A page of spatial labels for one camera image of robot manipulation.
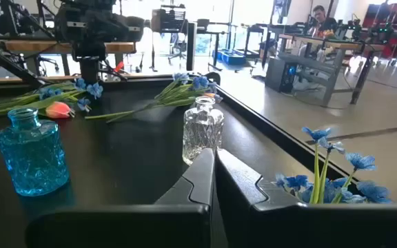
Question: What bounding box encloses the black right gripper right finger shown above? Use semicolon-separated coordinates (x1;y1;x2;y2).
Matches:
215;148;397;248

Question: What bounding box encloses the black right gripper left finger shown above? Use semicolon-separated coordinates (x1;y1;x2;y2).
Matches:
25;147;216;248

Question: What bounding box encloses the blue artificial flower sprig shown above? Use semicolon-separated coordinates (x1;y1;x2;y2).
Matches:
84;72;224;124
272;126;393;205
0;77;104;114

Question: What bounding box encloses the clear textured glass vase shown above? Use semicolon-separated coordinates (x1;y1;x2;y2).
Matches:
181;96;225;166

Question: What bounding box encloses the blue textured glass vase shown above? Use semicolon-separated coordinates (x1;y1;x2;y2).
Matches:
0;107;70;198

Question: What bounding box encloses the black equipment box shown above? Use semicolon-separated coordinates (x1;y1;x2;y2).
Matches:
150;4;187;34

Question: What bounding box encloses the wooden top workbench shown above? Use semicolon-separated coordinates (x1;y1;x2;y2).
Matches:
0;39;137;55
276;32;386;106

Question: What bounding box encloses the office chair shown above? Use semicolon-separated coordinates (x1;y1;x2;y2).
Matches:
168;32;186;65

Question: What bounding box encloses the black desk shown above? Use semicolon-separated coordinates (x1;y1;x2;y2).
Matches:
196;19;231;72

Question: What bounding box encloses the blue plastic floor crate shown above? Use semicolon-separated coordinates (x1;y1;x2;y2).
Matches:
215;48;247;66

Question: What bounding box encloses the black computer tower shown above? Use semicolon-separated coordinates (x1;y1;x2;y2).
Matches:
265;56;298;94

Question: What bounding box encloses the person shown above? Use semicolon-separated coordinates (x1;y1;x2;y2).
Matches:
307;4;339;37

